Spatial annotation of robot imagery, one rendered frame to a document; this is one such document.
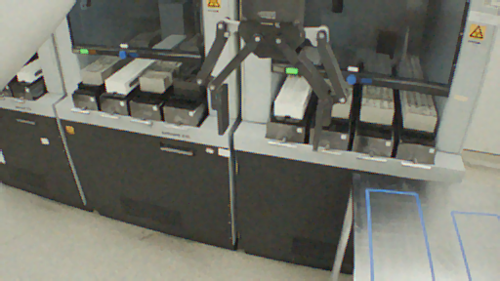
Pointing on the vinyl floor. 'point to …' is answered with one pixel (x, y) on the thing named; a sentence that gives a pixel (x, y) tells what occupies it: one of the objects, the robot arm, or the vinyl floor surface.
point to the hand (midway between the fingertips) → (269, 131)
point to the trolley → (420, 230)
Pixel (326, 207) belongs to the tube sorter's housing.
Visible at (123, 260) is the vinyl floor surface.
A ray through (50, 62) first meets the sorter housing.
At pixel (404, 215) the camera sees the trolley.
